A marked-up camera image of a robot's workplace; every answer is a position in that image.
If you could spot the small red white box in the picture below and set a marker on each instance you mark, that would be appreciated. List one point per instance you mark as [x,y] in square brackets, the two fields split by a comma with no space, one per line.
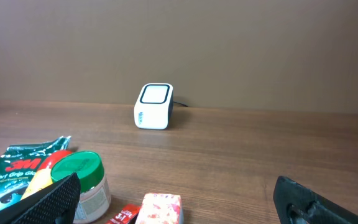
[160,209]

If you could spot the green 3M gloves packet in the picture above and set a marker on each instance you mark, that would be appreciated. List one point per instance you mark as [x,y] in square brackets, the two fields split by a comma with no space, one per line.
[19,164]

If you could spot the white barcode scanner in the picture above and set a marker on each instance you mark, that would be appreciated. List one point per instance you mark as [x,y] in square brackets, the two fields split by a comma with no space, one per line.
[154,106]

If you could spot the red sauce bottle green cap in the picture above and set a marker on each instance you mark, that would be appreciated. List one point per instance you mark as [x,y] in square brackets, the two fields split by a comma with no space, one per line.
[42,177]

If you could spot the red coffee stick sachet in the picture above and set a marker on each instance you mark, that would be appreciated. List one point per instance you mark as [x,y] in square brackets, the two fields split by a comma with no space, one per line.
[126,216]

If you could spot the green lid jar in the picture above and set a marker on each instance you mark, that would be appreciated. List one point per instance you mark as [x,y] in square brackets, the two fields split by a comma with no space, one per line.
[95,197]

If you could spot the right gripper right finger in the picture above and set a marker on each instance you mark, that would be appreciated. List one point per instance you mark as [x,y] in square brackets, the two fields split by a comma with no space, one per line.
[295,203]

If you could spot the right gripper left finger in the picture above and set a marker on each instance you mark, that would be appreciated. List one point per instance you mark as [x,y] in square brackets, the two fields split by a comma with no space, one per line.
[56,203]

